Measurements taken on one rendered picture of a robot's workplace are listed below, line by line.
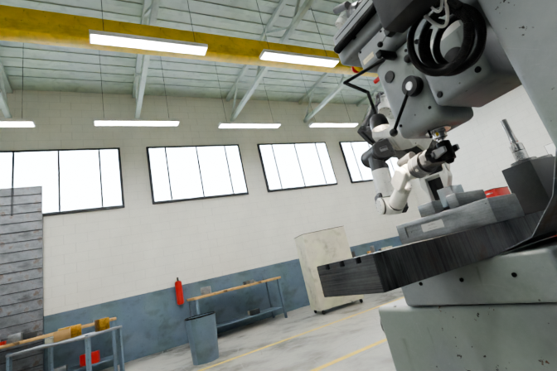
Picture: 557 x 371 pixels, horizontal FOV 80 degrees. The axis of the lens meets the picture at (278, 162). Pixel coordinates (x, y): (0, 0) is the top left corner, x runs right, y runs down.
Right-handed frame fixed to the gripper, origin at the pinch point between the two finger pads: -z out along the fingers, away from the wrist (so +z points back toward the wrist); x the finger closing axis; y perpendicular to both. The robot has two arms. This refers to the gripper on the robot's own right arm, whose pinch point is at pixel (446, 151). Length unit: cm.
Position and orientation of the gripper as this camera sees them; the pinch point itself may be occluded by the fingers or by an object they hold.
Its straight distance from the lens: 130.2
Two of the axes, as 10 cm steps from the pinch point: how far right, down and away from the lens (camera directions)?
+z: -1.9, 3.6, 9.1
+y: 2.3, 9.2, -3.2
